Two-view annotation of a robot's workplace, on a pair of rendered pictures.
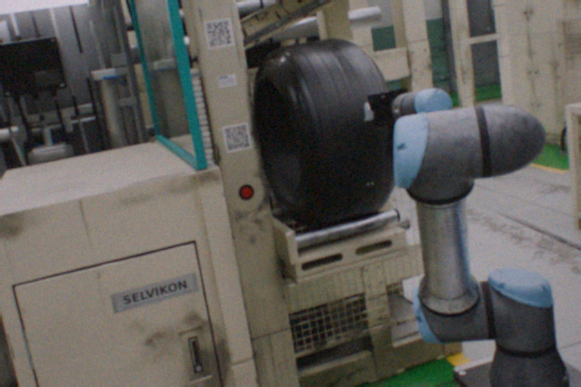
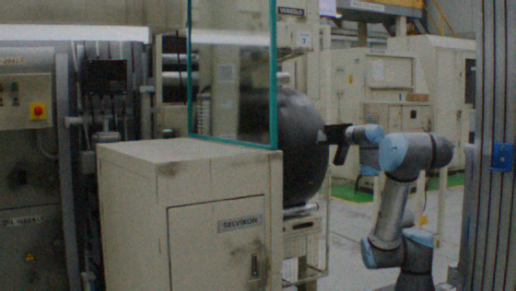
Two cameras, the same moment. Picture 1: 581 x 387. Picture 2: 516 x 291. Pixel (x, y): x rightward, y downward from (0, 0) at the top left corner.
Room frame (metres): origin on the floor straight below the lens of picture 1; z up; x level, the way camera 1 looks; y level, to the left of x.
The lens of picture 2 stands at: (-0.31, 0.61, 1.45)
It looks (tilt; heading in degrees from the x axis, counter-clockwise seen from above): 7 degrees down; 343
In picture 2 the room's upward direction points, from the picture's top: straight up
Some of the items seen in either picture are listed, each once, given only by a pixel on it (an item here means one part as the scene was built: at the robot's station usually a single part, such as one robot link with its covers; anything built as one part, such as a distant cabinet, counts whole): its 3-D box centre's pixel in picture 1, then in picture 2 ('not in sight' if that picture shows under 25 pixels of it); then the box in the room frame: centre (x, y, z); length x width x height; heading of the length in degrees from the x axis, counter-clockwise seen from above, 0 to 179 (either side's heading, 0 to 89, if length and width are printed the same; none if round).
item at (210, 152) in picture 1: (206, 153); not in sight; (1.80, 0.21, 1.19); 0.05 x 0.04 x 0.48; 17
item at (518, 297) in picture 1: (517, 305); (416, 249); (1.18, -0.41, 0.88); 0.13 x 0.12 x 0.14; 79
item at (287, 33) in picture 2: not in sight; (253, 37); (2.27, -0.13, 1.71); 0.61 x 0.25 x 0.15; 107
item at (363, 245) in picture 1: (346, 250); (285, 226); (1.82, -0.14, 0.84); 0.36 x 0.09 x 0.06; 107
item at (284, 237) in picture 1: (271, 232); not in sight; (1.90, 0.07, 0.90); 0.40 x 0.03 x 0.10; 17
